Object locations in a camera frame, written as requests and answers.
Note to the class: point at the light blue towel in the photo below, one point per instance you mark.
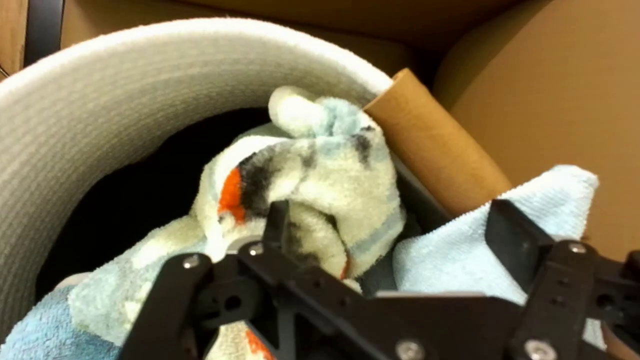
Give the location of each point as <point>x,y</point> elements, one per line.
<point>467,247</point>

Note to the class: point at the brown cardboard box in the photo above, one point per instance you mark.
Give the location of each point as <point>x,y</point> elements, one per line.
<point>560,87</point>

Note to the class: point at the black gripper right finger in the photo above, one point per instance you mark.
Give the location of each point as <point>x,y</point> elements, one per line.
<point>566,292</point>

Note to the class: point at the white woven basket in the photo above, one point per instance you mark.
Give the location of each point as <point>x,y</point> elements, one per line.
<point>133,93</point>

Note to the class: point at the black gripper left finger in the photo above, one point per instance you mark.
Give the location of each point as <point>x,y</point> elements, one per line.
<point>201,306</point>

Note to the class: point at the white plush toy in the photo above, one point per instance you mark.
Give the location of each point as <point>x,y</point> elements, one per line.
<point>332,173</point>

